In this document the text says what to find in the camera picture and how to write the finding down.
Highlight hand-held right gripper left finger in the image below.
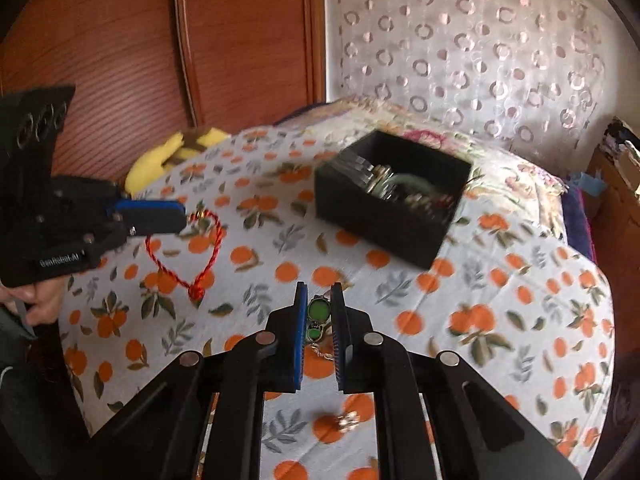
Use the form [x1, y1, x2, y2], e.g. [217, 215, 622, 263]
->
[85, 282, 308, 480]

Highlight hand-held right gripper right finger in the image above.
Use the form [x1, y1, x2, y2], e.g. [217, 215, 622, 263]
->
[332, 282, 583, 480]

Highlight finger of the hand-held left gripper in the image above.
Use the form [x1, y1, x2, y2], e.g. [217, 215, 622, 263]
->
[112, 200, 185, 221]
[127, 216, 187, 236]

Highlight green stone pendant necklace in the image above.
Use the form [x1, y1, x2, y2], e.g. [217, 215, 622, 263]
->
[306, 296, 339, 362]

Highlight red rope bracelet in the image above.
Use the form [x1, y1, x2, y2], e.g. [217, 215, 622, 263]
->
[145, 210, 222, 303]

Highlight black box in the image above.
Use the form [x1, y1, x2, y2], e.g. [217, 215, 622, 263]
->
[314, 130, 473, 270]

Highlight silver jewelry piece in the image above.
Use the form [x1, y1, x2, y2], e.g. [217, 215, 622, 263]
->
[365, 162, 396, 198]

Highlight green jade bangle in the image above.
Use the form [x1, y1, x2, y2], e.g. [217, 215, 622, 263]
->
[385, 172, 441, 201]

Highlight person's left hand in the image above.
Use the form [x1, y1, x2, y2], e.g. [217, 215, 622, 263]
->
[0, 278, 67, 325]

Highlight yellow brown striped plush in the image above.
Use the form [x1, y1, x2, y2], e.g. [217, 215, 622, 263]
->
[125, 127, 232, 196]

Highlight orange fruit print tablecloth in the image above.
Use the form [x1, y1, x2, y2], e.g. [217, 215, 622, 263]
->
[60, 127, 616, 480]

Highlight brown wooden wardrobe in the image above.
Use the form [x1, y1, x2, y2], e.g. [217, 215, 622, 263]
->
[0, 0, 328, 181]

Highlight person's dark clothing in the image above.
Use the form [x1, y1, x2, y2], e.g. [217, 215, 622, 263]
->
[0, 335, 86, 461]

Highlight floral bedsheet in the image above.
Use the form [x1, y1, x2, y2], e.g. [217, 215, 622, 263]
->
[272, 97, 571, 196]

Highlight dark blue blanket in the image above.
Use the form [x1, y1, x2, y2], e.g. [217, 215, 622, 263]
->
[560, 187, 601, 261]

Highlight white circle pattern curtain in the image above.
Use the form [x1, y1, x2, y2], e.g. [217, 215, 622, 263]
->
[325, 0, 608, 171]

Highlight brown wooden cabinet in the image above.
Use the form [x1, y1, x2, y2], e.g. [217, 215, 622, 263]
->
[585, 145, 640, 271]

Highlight pile of clutter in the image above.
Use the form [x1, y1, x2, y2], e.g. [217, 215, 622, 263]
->
[600, 117, 640, 171]

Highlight small flower ring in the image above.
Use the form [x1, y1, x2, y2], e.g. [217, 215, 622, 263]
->
[334, 410, 362, 433]

